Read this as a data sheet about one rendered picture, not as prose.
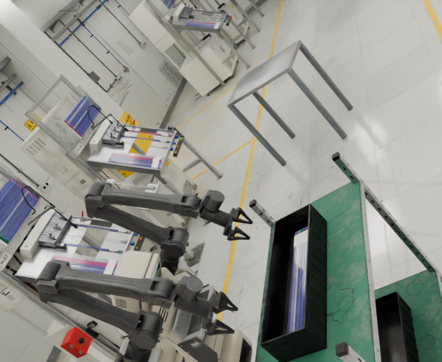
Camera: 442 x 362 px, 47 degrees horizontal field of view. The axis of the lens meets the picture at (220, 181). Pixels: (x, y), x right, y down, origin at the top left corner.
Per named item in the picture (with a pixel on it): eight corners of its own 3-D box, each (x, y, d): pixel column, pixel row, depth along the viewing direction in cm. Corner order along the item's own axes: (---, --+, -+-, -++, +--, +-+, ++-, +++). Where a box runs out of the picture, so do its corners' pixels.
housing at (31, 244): (59, 220, 429) (56, 207, 420) (33, 263, 391) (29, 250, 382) (49, 219, 430) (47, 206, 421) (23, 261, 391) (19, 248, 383)
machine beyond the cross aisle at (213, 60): (258, 44, 840) (178, -52, 769) (252, 65, 776) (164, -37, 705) (198, 89, 908) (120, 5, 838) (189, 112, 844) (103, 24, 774)
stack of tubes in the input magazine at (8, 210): (39, 198, 415) (12, 177, 405) (8, 243, 375) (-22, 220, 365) (30, 205, 421) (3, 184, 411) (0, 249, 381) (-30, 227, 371)
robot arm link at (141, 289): (52, 268, 174) (37, 293, 165) (49, 256, 170) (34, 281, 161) (176, 286, 168) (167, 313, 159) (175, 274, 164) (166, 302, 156)
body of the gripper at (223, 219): (237, 208, 200) (219, 201, 199) (233, 226, 192) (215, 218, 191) (231, 219, 204) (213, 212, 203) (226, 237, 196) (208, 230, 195)
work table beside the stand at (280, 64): (346, 137, 431) (288, 67, 401) (282, 166, 476) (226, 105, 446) (353, 106, 461) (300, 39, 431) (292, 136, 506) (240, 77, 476)
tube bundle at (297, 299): (300, 238, 202) (294, 232, 200) (314, 230, 198) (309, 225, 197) (292, 348, 162) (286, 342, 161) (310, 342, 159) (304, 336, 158)
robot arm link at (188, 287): (159, 282, 167) (152, 303, 160) (170, 261, 159) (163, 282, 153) (193, 296, 168) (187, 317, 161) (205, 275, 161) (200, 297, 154)
